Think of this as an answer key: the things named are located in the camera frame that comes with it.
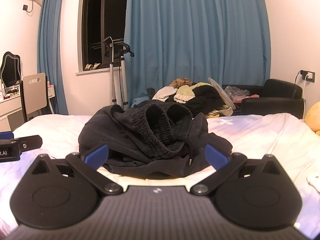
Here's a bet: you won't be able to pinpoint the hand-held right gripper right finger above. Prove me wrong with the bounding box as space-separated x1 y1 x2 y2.
190 144 288 195

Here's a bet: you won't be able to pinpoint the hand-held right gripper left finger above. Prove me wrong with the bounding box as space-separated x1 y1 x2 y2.
30 144 124 196

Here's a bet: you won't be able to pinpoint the black pants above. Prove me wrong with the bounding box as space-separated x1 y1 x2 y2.
78 100 233 180

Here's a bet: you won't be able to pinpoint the pile of mixed clothes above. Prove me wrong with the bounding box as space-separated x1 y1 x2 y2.
132 77 237 118

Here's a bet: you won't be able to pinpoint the white vanity desk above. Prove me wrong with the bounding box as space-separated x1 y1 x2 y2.
0 84 55 132

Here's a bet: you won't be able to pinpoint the beige chair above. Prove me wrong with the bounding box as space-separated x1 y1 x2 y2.
19 72 54 122

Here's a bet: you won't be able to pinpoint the clear plastic disc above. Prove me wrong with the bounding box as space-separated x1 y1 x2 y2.
208 77 236 110

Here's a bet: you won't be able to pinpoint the wavy vanity mirror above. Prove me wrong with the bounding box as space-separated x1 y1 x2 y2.
0 52 22 88

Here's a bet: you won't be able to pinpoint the crumpled plastic bag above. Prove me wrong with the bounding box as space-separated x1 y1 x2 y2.
224 85 250 100

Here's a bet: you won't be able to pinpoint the pink item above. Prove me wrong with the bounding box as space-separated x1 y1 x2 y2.
241 94 260 103

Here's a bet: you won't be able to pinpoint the garment steamer stand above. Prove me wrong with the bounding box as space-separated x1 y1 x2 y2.
102 37 135 109

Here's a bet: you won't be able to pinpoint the black sofa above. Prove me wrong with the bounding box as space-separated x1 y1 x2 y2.
222 79 305 119

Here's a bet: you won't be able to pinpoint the narrow blue curtain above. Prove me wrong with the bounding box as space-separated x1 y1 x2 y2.
37 0 69 115

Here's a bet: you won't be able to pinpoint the white towel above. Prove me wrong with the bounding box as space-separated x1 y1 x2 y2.
307 172 320 194

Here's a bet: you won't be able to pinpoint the yellow cloth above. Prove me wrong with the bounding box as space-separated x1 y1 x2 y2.
305 104 320 137

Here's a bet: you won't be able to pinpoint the wide blue curtain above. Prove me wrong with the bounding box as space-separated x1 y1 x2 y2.
124 0 272 105

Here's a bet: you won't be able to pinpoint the dark window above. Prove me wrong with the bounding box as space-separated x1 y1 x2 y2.
76 0 128 75

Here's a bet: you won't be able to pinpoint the white charging cable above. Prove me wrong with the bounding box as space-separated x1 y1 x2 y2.
302 77 307 120

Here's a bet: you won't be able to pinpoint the black wall socket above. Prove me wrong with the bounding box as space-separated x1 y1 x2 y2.
300 70 316 82

